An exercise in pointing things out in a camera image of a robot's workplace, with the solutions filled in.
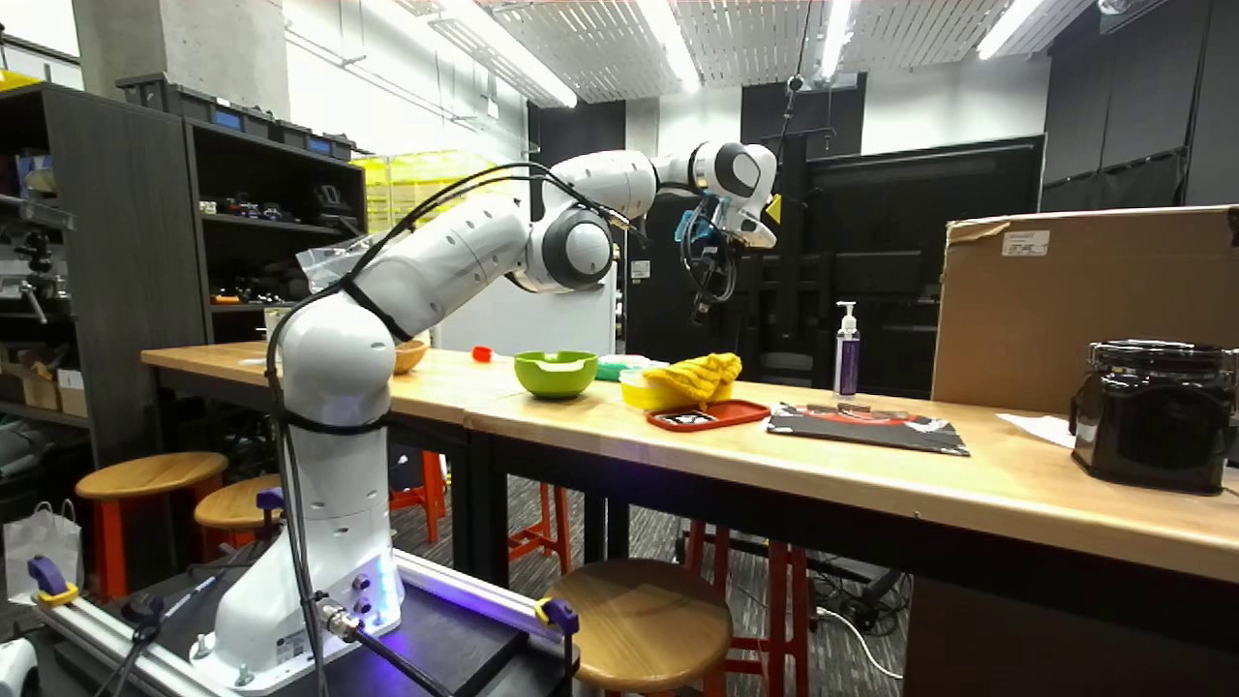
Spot large cardboard box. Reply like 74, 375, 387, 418
930, 206, 1239, 418

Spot clear plastic chips bag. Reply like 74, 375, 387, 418
295, 237, 378, 299

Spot red lid with marker tag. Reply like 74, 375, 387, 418
647, 398, 774, 437

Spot orange legged stool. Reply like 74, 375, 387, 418
504, 479, 575, 576
383, 441, 458, 548
682, 520, 822, 697

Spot green bowl with handle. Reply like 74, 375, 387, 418
512, 344, 600, 403

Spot black glossy jar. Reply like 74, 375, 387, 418
1068, 339, 1239, 500

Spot white floor cable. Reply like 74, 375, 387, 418
808, 603, 906, 685

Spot large black monitor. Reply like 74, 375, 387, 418
622, 132, 1050, 398

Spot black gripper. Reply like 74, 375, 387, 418
677, 230, 744, 316

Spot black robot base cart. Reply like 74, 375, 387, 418
22, 548, 584, 697

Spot wicker basket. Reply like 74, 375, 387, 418
392, 339, 432, 380

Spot black shelving unit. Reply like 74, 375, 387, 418
121, 70, 364, 340

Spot white paper sheet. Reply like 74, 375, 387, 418
1000, 410, 1081, 459

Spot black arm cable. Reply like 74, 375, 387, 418
264, 161, 613, 664

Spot black monitor stand pole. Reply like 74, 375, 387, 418
769, 75, 828, 383

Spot ceiling light strip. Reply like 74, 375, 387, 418
633, 0, 709, 99
817, 0, 862, 85
428, 0, 580, 114
974, 0, 1051, 68

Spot dark grey shelving unit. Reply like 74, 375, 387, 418
0, 79, 216, 470

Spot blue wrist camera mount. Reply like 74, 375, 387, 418
669, 206, 716, 251

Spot white paper bag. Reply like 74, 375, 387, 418
0, 500, 90, 600

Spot round wooden stool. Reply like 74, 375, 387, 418
189, 470, 289, 561
548, 558, 734, 697
74, 445, 231, 603

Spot purple pump sanitizer bottle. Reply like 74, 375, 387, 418
832, 299, 868, 403

